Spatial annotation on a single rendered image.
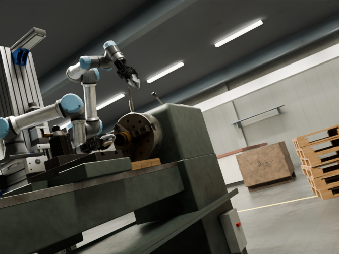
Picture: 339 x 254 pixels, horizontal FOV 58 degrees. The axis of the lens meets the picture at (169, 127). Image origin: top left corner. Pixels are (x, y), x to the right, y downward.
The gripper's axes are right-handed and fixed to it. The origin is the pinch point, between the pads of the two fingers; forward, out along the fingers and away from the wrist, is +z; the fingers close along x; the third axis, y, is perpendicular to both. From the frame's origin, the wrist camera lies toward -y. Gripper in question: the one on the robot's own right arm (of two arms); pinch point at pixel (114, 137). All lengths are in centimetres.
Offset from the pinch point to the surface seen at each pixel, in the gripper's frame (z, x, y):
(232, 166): -179, -55, -748
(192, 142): 19, -12, -58
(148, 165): 14.6, -20.5, -2.2
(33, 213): 13, -28, 70
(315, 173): 67, -79, -280
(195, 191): 18, -43, -40
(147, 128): 10.4, 1.2, -19.7
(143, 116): 8.5, 9.7, -22.5
